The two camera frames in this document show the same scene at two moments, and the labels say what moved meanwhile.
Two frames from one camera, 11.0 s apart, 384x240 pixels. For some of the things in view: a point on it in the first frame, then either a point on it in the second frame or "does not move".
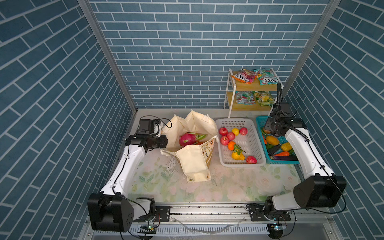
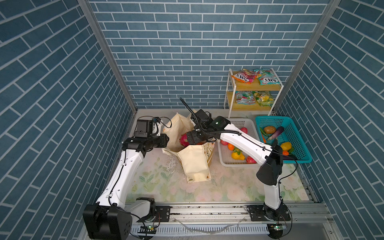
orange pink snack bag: [245, 76] does not move
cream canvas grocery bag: [195, 160] does not move
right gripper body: [270, 124] -> [197, 135]
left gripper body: [158, 141] does not move
